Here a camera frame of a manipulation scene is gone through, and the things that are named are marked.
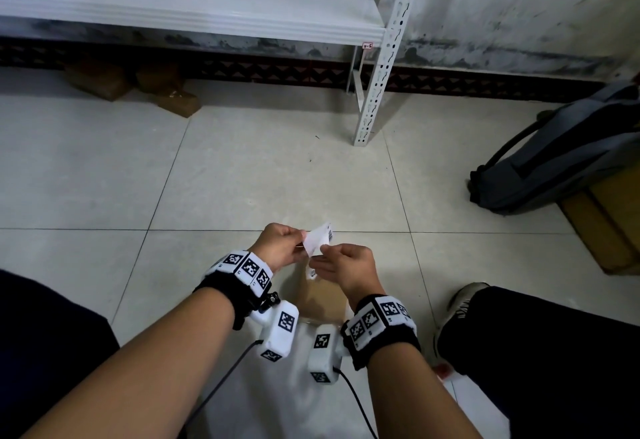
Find person's right trouser leg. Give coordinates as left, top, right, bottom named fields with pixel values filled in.
left=437, top=286, right=640, bottom=439

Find person's left hand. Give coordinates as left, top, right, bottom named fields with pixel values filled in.
left=248, top=223, right=309, bottom=274

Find black marker wristband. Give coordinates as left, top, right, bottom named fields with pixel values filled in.
left=341, top=294, right=422, bottom=372
left=193, top=251, right=275, bottom=331

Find white metal shelf board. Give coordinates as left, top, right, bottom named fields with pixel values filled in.
left=0, top=0, right=389, bottom=48

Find person's right hand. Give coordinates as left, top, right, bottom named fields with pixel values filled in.
left=308, top=243, right=387, bottom=312

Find person's right forearm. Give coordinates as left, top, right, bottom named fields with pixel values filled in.
left=367, top=342, right=483, bottom=439

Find left black marker wristband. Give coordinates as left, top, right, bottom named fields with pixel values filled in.
left=193, top=251, right=275, bottom=331

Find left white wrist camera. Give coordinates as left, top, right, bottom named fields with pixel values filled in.
left=249, top=298, right=300, bottom=363

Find right black marker wristband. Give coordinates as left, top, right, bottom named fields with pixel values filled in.
left=341, top=294, right=422, bottom=372

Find left black camera cable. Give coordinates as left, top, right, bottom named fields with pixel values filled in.
left=182, top=339, right=263, bottom=439

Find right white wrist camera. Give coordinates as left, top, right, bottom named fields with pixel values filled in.
left=307, top=323, right=349, bottom=386

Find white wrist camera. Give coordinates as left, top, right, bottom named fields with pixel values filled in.
left=307, top=323, right=349, bottom=386
left=249, top=298, right=300, bottom=363

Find brown taped box under shelf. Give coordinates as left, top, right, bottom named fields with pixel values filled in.
left=149, top=88, right=202, bottom=119

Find grey backpack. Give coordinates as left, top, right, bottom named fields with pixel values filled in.
left=467, top=82, right=640, bottom=215

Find large yellow-brown carton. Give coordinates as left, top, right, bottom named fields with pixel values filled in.
left=557, top=163, right=640, bottom=276

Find right black camera cable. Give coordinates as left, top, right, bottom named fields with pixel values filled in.
left=332, top=366, right=379, bottom=439

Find thin white rear shelf post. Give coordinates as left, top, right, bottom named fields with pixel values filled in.
left=346, top=0, right=386, bottom=112

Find white shipping label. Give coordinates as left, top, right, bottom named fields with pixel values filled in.
left=302, top=222, right=334, bottom=280

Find black camera cable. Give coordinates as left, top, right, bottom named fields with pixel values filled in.
left=332, top=366, right=379, bottom=439
left=182, top=339, right=263, bottom=439

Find person's left forearm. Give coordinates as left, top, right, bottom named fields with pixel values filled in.
left=19, top=287, right=236, bottom=439

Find small brown cardboard box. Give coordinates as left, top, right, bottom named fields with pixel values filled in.
left=295, top=268, right=351, bottom=327

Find person's right white shoe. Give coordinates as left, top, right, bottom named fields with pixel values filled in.
left=432, top=282, right=491, bottom=370

